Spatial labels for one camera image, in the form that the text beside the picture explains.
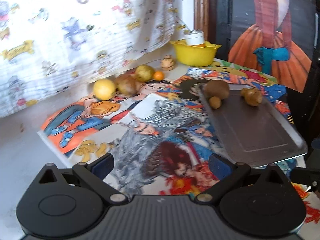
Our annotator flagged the colourful cartoon drawing mat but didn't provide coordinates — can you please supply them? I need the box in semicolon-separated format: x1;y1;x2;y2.
39;63;290;197

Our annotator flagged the large brown kiwi fruit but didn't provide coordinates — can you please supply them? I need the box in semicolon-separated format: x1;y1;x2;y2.
204;80;230;100

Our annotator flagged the small orange tangerine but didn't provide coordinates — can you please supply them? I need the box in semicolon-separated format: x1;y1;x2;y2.
153;70;165;81

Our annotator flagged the metal tray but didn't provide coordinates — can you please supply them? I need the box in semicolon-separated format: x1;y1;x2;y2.
199;84;308;167

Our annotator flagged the green-yellow round fruit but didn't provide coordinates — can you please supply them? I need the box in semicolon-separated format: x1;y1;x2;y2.
135;64;155;82

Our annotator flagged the white and orange cup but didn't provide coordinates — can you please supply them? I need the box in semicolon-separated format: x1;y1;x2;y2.
184;30;205;47

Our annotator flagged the yellow lemon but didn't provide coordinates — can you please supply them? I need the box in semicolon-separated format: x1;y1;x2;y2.
93;79;116;101

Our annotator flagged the orange dress figure poster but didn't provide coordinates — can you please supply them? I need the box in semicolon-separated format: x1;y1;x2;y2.
228;0;311;92

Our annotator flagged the brown wooden window frame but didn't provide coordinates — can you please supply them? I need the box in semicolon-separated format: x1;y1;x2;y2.
194;0;216;43

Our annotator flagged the yellow-brown spotted fruit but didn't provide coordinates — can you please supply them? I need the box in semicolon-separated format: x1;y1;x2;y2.
244;88;263;107

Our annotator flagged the brown avocado-shaped fruit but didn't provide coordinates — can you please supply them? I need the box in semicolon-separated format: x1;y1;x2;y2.
116;74;137;96

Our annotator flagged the small brown round fruit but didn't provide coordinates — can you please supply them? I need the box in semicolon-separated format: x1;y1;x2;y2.
240;88;248;97

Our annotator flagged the yellow plastic bowl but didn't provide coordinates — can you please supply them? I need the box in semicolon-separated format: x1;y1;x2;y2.
170;40;222;67

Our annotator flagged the cartoon print white curtain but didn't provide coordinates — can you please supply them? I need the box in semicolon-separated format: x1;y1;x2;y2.
1;0;176;117

